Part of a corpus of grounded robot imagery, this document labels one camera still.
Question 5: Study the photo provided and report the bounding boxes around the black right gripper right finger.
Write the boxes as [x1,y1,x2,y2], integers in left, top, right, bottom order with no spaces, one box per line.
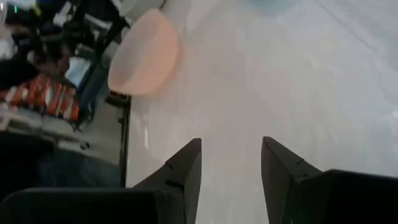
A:
[261,136,398,224]

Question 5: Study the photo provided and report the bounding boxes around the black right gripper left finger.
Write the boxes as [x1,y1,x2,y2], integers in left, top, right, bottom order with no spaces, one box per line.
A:
[0,138,203,224]

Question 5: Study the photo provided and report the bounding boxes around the peach plastic bowl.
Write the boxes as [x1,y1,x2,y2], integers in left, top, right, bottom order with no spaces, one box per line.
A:
[107,8,179,96]

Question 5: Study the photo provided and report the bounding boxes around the black table frame leg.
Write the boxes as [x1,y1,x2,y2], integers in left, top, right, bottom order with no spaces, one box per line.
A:
[104,90,132,189]

